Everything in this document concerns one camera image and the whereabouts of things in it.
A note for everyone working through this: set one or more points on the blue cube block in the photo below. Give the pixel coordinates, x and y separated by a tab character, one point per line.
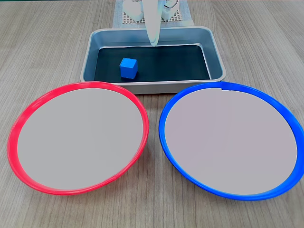
128	69

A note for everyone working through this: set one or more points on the blue rimmed round dish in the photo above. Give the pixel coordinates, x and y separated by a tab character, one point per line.
230	142

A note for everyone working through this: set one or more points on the silver metal tray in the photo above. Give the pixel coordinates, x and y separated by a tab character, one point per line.
152	88

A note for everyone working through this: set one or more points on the white perforated base mat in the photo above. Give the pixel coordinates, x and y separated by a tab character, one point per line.
175	17

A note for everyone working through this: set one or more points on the black tray liner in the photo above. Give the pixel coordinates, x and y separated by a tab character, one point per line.
171	64

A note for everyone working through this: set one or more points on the red rimmed round dish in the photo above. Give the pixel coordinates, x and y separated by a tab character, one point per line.
78	140

